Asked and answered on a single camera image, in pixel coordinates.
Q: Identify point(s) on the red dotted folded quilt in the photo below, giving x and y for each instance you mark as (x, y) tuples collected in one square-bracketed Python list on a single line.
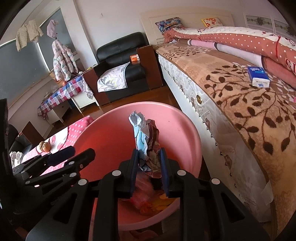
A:
[(231, 37)]

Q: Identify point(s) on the cartoon print pillow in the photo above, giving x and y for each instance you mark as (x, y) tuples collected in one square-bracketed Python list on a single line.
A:
[(168, 25)]

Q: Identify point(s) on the hanging patterned puffer jacket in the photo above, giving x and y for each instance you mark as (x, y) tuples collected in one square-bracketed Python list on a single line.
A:
[(63, 60)]

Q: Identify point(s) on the narrow grey roller blind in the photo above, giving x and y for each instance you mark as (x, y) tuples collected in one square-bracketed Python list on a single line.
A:
[(64, 27)]

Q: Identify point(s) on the brown walnut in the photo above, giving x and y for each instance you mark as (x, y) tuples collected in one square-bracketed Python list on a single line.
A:
[(47, 147), (41, 146)]

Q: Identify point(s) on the plaid tablecloth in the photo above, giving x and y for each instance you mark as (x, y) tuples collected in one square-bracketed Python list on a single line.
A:
[(64, 88)]

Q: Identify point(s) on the white desk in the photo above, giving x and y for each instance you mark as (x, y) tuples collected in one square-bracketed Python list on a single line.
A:
[(84, 102)]

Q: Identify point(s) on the wide grey roller blind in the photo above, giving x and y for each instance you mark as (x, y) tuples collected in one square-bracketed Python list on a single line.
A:
[(20, 71)]

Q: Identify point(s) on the hanging cream sweater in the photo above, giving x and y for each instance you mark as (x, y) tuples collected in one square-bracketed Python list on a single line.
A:
[(27, 34)]

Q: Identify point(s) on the white drawer cabinet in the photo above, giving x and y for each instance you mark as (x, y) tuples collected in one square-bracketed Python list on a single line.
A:
[(60, 111)]

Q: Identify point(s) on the red foam fruit net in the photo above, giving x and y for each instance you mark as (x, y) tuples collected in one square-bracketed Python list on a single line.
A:
[(143, 187)]

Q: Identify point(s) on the pink plastic bin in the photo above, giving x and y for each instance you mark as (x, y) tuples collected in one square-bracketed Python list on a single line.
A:
[(111, 139)]

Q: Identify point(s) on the orange box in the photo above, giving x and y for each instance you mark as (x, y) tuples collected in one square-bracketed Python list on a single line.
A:
[(134, 58)]

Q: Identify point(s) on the white bed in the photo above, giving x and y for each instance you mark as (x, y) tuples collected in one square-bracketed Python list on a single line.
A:
[(208, 109)]

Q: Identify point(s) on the black armchair with white cloth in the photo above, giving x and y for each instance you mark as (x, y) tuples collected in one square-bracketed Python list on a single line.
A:
[(20, 143)]

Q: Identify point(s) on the grey patterned towel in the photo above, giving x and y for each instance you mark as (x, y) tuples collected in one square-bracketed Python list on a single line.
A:
[(88, 90)]

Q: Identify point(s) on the yellow plastic bag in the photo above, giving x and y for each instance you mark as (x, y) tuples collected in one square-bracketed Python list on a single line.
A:
[(161, 201)]

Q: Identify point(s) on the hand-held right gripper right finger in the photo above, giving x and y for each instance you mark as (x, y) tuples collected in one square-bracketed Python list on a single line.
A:
[(164, 176)]

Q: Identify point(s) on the hanging purple hat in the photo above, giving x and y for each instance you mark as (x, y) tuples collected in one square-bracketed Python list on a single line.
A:
[(52, 29)]

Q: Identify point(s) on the white crumpled cloth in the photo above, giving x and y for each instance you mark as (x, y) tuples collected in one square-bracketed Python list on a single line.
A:
[(15, 158)]

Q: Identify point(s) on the brown leaf pattern bedspread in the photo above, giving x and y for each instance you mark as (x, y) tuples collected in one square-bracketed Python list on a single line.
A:
[(254, 115)]

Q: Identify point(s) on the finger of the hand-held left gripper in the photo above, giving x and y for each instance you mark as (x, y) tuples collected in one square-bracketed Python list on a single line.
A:
[(61, 154), (78, 160)]

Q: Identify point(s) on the orange fruit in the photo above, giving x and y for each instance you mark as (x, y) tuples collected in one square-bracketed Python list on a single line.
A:
[(64, 83)]

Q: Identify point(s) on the blue tissue pack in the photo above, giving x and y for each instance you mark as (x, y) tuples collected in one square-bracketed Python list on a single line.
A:
[(258, 76)]

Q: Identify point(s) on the printed paper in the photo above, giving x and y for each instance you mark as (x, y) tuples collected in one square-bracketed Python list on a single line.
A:
[(143, 139)]

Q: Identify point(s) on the white headboard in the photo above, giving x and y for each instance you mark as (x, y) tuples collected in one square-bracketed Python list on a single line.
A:
[(150, 27)]

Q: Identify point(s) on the pink polka dot blanket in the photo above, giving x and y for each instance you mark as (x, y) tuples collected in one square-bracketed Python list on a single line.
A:
[(76, 127)]

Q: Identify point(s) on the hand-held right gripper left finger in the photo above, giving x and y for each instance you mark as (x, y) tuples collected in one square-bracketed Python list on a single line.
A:
[(134, 176)]

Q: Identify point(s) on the yellow flower pillow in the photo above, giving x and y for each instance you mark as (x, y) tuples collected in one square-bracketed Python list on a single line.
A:
[(211, 22)]

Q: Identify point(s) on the white decorated wardrobe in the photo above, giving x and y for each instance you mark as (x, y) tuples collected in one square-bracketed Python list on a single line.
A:
[(266, 22)]

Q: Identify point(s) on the black armchair with floral cloth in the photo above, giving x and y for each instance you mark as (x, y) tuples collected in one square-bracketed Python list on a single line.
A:
[(120, 44)]

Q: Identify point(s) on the floral grey cloth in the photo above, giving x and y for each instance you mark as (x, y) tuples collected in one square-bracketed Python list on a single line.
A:
[(113, 78)]

